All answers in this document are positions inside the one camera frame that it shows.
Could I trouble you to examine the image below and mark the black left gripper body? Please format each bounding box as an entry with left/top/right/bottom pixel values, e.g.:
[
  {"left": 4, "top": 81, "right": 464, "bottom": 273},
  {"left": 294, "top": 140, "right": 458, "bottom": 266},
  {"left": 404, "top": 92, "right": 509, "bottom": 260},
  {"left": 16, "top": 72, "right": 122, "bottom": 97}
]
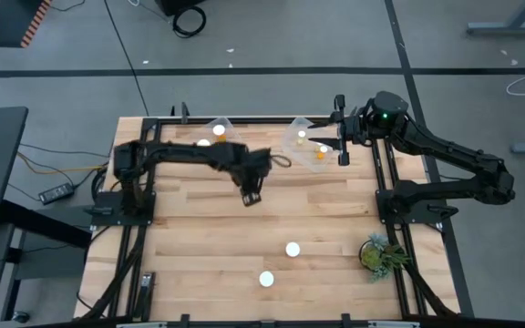
[{"left": 239, "top": 175, "right": 264, "bottom": 208}]

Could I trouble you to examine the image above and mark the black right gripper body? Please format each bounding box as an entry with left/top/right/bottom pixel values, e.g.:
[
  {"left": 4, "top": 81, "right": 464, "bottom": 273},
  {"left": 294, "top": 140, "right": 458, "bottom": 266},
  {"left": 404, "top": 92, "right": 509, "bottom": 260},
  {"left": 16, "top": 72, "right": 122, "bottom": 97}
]
[{"left": 335, "top": 94, "right": 374, "bottom": 167}]

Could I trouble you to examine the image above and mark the clear plastic bin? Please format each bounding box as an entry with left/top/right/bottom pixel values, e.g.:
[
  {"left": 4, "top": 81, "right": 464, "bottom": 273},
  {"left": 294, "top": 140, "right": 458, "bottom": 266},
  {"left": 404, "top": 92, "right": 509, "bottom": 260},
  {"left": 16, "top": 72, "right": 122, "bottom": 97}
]
[
  {"left": 282, "top": 116, "right": 340, "bottom": 174},
  {"left": 196, "top": 116, "right": 243, "bottom": 149}
]

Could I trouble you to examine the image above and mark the potted succulent plant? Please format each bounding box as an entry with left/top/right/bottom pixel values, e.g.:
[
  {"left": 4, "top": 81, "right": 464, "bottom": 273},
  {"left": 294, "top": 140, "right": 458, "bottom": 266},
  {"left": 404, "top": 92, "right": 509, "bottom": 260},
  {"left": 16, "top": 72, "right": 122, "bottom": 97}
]
[{"left": 358, "top": 232, "right": 413, "bottom": 284}]

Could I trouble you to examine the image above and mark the black power adapter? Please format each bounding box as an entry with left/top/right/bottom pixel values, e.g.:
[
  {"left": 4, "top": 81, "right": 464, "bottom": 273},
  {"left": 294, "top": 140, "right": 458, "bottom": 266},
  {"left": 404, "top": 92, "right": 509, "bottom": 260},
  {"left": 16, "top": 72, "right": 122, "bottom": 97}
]
[{"left": 38, "top": 182, "right": 77, "bottom": 205}]

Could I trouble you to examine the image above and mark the black box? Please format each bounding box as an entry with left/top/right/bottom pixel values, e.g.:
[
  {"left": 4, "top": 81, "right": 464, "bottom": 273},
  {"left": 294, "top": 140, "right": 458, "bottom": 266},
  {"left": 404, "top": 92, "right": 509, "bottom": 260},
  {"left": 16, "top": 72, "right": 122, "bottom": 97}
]
[{"left": 155, "top": 0, "right": 207, "bottom": 17}]

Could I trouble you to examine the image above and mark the black orange-striped floor mat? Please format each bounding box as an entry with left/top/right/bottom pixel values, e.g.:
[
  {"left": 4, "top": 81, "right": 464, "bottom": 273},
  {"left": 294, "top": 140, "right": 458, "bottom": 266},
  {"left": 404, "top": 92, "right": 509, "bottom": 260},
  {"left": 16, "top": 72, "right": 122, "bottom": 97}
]
[{"left": 0, "top": 0, "right": 53, "bottom": 49}]

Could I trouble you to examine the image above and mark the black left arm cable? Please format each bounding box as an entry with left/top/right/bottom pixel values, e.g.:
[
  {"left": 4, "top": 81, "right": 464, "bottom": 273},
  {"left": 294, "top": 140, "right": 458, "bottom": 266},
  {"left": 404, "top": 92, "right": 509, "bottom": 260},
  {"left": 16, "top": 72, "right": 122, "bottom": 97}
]
[{"left": 269, "top": 153, "right": 293, "bottom": 169}]

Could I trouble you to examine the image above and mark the black aluminium rig frame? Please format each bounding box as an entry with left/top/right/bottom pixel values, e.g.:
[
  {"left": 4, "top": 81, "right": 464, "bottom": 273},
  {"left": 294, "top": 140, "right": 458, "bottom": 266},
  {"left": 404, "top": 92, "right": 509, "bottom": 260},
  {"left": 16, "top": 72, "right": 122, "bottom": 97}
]
[{"left": 79, "top": 116, "right": 462, "bottom": 328}]

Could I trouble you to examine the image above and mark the black lever handle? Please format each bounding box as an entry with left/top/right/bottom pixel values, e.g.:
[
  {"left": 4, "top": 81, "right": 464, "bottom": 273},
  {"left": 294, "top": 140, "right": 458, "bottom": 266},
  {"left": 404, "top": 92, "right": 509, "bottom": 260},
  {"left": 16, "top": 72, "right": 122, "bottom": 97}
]
[{"left": 427, "top": 204, "right": 460, "bottom": 221}]

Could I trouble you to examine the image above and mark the black bracket with label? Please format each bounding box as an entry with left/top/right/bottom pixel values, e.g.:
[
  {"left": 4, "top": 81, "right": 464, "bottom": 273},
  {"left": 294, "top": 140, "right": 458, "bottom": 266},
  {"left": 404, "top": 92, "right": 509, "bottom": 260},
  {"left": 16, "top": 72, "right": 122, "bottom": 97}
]
[{"left": 139, "top": 272, "right": 156, "bottom": 321}]

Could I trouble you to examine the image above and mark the coiled black cable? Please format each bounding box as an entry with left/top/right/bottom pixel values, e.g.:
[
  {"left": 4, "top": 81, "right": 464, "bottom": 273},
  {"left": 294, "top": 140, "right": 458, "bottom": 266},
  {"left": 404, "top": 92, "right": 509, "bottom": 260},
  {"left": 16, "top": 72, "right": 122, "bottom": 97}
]
[{"left": 171, "top": 5, "right": 208, "bottom": 39}]

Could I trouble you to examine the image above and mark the long thin black cable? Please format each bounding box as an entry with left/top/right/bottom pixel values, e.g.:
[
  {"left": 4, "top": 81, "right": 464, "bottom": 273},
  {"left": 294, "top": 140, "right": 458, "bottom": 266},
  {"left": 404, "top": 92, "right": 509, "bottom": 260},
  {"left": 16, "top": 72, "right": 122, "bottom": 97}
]
[{"left": 102, "top": 0, "right": 150, "bottom": 118}]

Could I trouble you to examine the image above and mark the thin black adapter cable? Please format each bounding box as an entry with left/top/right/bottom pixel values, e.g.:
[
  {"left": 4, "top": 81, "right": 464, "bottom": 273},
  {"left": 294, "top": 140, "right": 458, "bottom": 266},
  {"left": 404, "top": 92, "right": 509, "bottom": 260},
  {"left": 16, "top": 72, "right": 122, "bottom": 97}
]
[{"left": 7, "top": 143, "right": 111, "bottom": 202}]

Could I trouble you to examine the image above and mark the yellow floor cable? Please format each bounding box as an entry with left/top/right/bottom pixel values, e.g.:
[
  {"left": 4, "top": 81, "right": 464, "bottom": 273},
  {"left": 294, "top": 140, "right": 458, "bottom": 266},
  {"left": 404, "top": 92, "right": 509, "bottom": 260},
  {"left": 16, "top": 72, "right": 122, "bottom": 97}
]
[{"left": 15, "top": 152, "right": 108, "bottom": 177}]

